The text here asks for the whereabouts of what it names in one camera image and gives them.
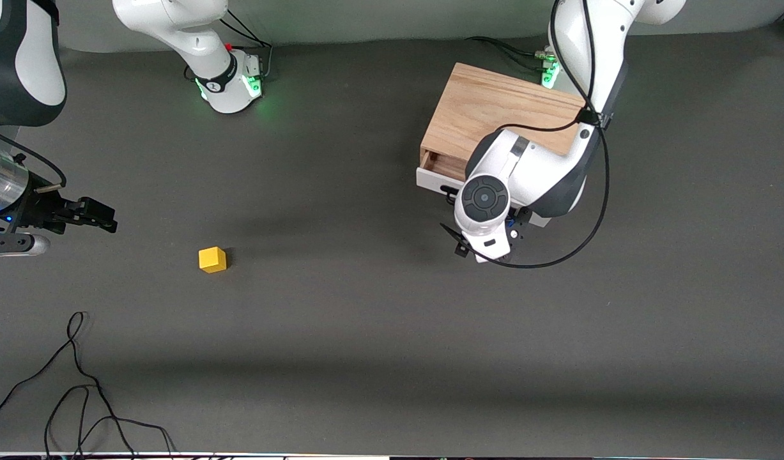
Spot black right arm base cables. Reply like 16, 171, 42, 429
184, 10, 275, 82

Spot yellow cube block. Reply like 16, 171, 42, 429
199, 247, 227, 274

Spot black arm base cables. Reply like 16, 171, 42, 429
184, 10, 275, 82
465, 35, 558, 72

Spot wooden drawer cabinet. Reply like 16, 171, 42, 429
420, 62, 588, 186

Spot thin black loose cable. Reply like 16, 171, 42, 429
0, 311, 178, 459

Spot black left arm wrist cable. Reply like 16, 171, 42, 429
475, 0, 611, 270

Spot black left arm base cables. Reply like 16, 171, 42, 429
465, 35, 558, 72

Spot black right arm wrist cable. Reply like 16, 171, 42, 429
0, 126, 68, 190

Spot black arm wrist cable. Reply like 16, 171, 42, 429
475, 0, 611, 270
0, 126, 68, 190

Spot white drawer with black handle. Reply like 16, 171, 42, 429
415, 151, 553, 229

